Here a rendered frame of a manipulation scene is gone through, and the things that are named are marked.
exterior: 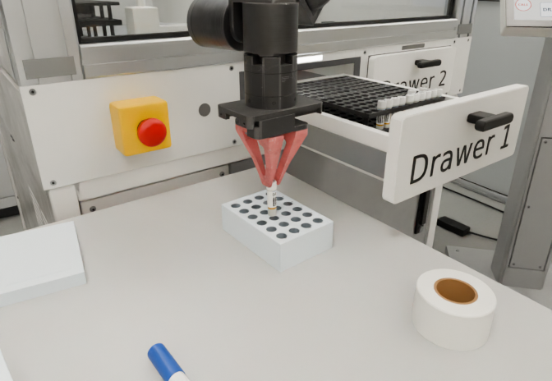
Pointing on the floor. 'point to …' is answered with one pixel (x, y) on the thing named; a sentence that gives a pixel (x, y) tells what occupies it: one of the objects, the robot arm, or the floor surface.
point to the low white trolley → (255, 302)
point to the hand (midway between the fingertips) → (271, 178)
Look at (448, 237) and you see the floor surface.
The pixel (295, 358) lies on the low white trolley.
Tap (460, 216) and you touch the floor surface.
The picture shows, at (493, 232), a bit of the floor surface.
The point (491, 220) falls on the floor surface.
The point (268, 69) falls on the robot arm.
